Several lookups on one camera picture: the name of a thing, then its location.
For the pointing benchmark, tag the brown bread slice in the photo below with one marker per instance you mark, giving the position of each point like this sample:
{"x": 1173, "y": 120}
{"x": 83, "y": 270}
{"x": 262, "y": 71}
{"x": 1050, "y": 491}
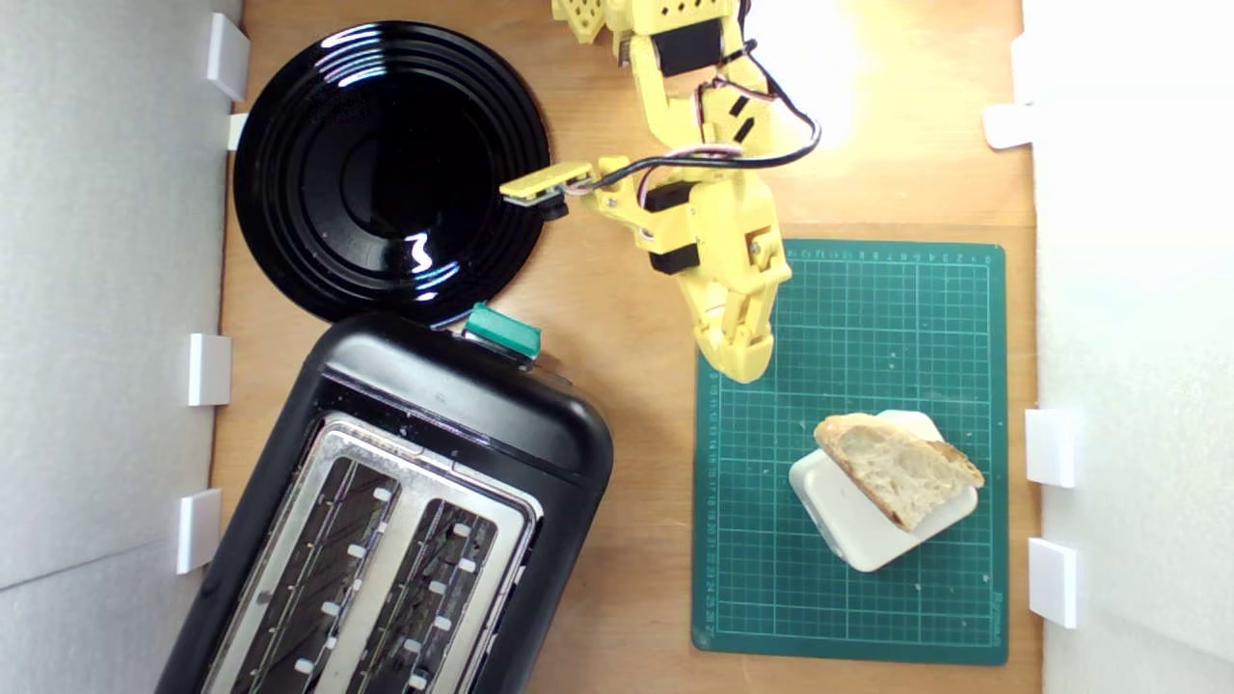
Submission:
{"x": 897, "y": 467}

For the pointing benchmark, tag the green toaster lever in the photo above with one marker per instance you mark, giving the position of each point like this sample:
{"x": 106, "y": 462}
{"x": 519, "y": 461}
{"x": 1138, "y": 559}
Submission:
{"x": 501, "y": 331}

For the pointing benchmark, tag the black two-slot toaster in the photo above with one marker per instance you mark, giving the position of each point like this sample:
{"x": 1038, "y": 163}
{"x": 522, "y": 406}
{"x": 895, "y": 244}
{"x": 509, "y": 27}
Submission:
{"x": 463, "y": 395}

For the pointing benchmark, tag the green cutting mat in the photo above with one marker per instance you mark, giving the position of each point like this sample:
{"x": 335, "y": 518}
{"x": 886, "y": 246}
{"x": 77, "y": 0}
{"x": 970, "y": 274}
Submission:
{"x": 868, "y": 337}

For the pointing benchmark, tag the white block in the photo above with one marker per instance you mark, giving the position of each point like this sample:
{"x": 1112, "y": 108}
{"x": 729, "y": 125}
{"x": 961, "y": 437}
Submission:
{"x": 858, "y": 530}

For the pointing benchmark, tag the black round plate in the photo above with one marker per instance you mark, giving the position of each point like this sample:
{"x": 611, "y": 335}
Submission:
{"x": 386, "y": 173}

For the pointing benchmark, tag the yellow wrist camera mount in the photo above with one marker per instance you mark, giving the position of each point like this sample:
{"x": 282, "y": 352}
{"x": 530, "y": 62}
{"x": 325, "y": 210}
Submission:
{"x": 545, "y": 181}

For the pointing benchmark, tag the white wall clip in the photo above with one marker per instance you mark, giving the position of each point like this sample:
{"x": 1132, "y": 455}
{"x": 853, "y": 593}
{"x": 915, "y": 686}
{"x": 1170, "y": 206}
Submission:
{"x": 228, "y": 56}
{"x": 1051, "y": 448}
{"x": 237, "y": 130}
{"x": 199, "y": 530}
{"x": 1007, "y": 125}
{"x": 209, "y": 369}
{"x": 1053, "y": 581}

